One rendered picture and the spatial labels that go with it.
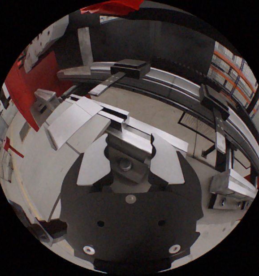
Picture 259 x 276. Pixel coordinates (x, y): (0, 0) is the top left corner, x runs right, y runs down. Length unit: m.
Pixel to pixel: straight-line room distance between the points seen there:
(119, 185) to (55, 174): 0.16
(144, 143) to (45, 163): 0.20
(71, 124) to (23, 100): 0.88
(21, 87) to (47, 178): 0.91
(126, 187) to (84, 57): 0.29
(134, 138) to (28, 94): 0.99
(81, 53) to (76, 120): 0.13
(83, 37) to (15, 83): 0.92
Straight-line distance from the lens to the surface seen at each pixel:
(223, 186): 0.32
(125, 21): 0.73
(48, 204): 0.21
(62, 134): 0.21
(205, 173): 0.36
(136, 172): 0.24
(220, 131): 0.27
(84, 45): 0.16
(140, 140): 0.19
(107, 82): 0.30
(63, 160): 0.18
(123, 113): 0.19
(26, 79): 1.03
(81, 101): 0.25
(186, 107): 0.41
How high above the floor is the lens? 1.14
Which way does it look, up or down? 60 degrees down
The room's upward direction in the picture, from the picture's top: 1 degrees counter-clockwise
